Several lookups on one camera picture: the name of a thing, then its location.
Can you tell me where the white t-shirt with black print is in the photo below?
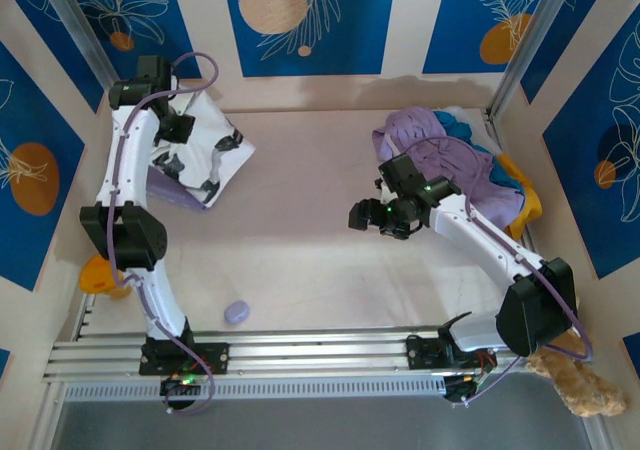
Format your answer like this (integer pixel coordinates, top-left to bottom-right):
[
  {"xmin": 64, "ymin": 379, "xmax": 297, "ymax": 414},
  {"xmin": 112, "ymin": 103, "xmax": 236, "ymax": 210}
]
[{"xmin": 149, "ymin": 89, "xmax": 257, "ymax": 212}]

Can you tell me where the folded purple t-shirt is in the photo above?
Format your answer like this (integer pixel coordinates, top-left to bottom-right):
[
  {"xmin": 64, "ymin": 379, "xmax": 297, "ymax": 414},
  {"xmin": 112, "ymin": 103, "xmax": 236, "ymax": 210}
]
[{"xmin": 147, "ymin": 172, "xmax": 206, "ymax": 212}]

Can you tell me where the white plastic bin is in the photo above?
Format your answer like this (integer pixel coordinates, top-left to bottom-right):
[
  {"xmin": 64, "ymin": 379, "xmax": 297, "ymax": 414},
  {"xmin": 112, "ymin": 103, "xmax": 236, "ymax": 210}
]
[{"xmin": 382, "ymin": 104, "xmax": 501, "ymax": 160}]

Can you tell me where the crumpled blue t-shirt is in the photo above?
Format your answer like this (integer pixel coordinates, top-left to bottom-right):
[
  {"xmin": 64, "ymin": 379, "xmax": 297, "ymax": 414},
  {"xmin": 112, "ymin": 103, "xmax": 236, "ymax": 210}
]
[{"xmin": 433, "ymin": 110, "xmax": 526, "ymax": 194}]

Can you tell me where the crumpled yellow t-shirt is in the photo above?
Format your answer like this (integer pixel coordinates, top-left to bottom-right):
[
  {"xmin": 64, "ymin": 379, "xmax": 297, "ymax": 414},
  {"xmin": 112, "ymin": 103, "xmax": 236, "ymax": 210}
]
[{"xmin": 499, "ymin": 152, "xmax": 544, "ymax": 241}]

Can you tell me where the small lavender case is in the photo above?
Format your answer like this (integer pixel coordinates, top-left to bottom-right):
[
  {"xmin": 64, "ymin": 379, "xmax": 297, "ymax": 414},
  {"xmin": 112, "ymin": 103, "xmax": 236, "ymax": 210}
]
[{"xmin": 224, "ymin": 298, "xmax": 253, "ymax": 325}]

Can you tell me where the orange plastic cup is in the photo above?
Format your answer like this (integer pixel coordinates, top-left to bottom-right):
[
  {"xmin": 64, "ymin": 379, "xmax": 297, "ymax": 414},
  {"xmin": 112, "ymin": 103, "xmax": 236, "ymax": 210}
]
[{"xmin": 78, "ymin": 254, "xmax": 132, "ymax": 299}]

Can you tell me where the black controller board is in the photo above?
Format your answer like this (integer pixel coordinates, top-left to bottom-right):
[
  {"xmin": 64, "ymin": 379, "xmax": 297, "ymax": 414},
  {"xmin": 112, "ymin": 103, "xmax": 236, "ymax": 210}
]
[
  {"xmin": 442, "ymin": 372, "xmax": 484, "ymax": 405},
  {"xmin": 159, "ymin": 374, "xmax": 201, "ymax": 412}
]

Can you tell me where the brown teddy bear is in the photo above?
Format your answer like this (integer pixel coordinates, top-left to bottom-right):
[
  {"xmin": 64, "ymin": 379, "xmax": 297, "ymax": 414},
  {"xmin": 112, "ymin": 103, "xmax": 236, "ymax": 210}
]
[{"xmin": 524, "ymin": 297, "xmax": 629, "ymax": 418}]

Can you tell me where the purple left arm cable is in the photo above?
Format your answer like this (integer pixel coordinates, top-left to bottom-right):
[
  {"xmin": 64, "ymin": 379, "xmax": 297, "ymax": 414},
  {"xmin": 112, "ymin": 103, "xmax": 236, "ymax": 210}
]
[{"xmin": 109, "ymin": 51, "xmax": 221, "ymax": 416}]

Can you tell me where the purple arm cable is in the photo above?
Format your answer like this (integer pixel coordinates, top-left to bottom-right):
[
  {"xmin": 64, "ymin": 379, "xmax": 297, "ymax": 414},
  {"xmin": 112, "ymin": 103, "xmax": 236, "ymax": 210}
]
[
  {"xmin": 109, "ymin": 51, "xmax": 221, "ymax": 416},
  {"xmin": 394, "ymin": 134, "xmax": 594, "ymax": 406}
]

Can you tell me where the aluminium frame rail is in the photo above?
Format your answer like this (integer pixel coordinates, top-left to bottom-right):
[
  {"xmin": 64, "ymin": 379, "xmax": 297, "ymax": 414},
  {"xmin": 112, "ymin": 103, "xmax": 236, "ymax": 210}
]
[{"xmin": 42, "ymin": 325, "xmax": 531, "ymax": 385}]

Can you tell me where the aluminium corner post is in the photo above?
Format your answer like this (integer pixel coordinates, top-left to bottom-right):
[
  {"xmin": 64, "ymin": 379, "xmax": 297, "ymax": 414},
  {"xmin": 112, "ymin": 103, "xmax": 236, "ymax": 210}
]
[
  {"xmin": 37, "ymin": 0, "xmax": 141, "ymax": 124},
  {"xmin": 487, "ymin": 0, "xmax": 581, "ymax": 121}
]

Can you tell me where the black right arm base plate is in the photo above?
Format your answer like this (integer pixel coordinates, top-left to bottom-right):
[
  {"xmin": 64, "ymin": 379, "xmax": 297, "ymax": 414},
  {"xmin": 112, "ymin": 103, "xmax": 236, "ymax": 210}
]
[{"xmin": 405, "ymin": 336, "xmax": 499, "ymax": 374}]

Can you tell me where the grey slotted cable duct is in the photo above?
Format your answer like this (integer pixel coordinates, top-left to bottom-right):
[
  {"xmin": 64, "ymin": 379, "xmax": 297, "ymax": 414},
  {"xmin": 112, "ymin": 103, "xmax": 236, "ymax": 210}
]
[{"xmin": 62, "ymin": 374, "xmax": 451, "ymax": 404}]

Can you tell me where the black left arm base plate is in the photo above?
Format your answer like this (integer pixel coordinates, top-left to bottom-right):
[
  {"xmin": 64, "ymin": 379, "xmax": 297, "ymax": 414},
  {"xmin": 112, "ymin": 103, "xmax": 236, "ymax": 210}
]
[{"xmin": 138, "ymin": 342, "xmax": 231, "ymax": 376}]

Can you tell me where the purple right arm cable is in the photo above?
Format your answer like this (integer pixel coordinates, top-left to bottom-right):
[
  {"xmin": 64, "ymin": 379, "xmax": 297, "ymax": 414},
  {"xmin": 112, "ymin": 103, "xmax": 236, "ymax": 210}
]
[{"xmin": 394, "ymin": 134, "xmax": 594, "ymax": 406}]

